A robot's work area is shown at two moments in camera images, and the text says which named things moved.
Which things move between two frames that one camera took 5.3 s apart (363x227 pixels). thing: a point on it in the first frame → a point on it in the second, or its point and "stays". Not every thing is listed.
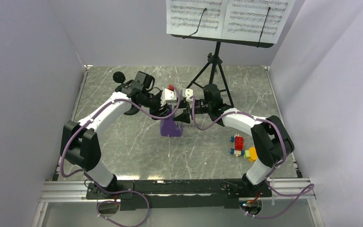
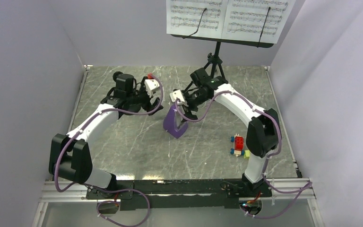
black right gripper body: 202,108 → 194,100
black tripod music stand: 213,61 stays
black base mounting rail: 168,195 stays
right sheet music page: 244,20 stays
